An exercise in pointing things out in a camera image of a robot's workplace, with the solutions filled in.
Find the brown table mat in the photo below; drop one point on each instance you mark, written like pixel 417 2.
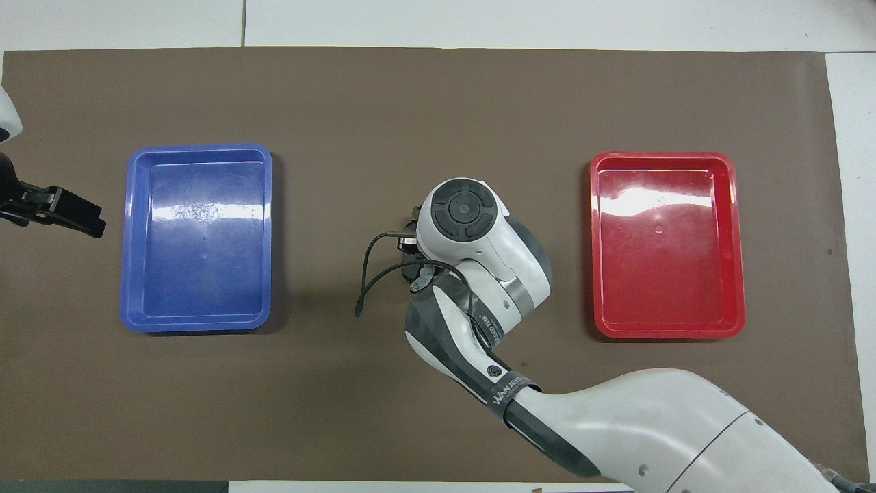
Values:
pixel 274 397

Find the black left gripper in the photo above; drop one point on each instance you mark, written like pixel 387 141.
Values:
pixel 20 195

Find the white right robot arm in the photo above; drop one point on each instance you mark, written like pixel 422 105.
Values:
pixel 650 424

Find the red plastic tray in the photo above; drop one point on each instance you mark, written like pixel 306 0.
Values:
pixel 667 274

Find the curved brake shoe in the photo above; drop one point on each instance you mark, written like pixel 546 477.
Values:
pixel 421 282

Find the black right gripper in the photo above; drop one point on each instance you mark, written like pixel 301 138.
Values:
pixel 409 222

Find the blue plastic tray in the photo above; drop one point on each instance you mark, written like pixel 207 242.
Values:
pixel 198 260

